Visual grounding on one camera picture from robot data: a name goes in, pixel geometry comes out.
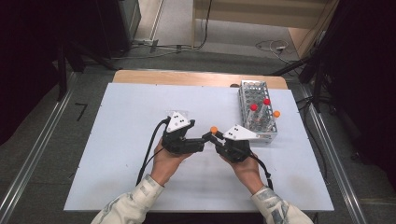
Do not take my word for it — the black curtain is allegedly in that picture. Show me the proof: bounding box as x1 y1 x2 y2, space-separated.
0 0 101 147
323 0 396 189

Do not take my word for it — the black metal stand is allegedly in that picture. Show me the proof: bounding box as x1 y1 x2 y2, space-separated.
55 39 120 103
270 46 332 114

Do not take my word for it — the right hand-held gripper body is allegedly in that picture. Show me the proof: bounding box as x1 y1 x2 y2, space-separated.
215 123 261 163

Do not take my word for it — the red-capped test tube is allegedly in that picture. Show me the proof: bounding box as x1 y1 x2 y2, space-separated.
260 97 272 122
246 103 260 129

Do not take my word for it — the black cable beside table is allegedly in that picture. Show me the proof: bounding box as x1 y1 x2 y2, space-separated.
294 95 329 181

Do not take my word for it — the metal test tube rack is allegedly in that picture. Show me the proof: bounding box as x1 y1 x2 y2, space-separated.
237 79 279 145

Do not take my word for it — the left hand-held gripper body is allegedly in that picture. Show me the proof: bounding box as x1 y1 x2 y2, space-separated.
161 110 191 155

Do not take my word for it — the white floor cable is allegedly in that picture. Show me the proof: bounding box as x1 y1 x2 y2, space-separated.
255 38 295 64

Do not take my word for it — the white table board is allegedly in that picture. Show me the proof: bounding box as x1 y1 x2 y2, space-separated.
63 81 335 214

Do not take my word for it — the person's left hand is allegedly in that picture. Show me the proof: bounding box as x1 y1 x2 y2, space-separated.
150 139 192 188

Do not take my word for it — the clear plastic tube rack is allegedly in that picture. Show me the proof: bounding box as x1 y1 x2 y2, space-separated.
164 109 191 125

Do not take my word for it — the black floor cable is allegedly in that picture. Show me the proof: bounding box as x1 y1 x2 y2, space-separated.
155 0 215 52

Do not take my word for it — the wooden table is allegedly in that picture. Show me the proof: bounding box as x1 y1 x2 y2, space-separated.
111 69 290 91

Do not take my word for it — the person's right hand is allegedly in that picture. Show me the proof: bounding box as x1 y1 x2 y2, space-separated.
220 153 266 196

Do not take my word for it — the left hand-held gripper cable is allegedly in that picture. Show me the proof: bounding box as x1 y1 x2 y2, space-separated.
135 118 171 187

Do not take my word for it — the hand-held gripper cable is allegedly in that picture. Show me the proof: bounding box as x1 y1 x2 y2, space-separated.
135 118 171 187
248 153 275 191

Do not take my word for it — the black cabinet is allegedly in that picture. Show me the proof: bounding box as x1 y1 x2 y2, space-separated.
92 0 142 59

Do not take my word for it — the right hand-held gripper cable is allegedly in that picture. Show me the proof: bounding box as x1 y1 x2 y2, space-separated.
248 153 275 191

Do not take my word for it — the aluminium floor rail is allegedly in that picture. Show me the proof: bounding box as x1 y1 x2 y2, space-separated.
299 85 369 224
0 72 79 224

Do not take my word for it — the light wooden furniture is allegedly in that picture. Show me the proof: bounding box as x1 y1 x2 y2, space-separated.
191 0 341 59

